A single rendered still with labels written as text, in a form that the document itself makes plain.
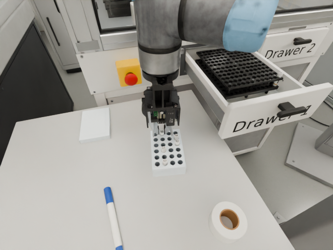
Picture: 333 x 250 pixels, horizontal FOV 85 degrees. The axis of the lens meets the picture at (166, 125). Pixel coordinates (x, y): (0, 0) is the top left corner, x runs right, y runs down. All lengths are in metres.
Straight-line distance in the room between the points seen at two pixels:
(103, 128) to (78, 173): 0.15
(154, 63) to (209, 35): 0.10
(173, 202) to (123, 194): 0.12
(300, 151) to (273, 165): 0.26
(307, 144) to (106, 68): 1.59
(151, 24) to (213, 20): 0.09
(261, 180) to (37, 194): 1.30
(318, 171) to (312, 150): 0.18
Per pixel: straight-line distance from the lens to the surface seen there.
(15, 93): 1.07
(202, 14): 0.26
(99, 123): 0.61
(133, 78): 0.58
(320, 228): 0.88
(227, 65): 0.63
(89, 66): 0.63
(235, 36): 0.26
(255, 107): 0.47
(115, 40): 0.60
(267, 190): 1.46
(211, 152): 0.54
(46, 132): 0.68
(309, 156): 1.74
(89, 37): 0.60
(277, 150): 1.69
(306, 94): 0.56
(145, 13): 0.29
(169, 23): 0.28
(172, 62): 0.32
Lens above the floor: 1.19
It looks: 47 degrees down
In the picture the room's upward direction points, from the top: straight up
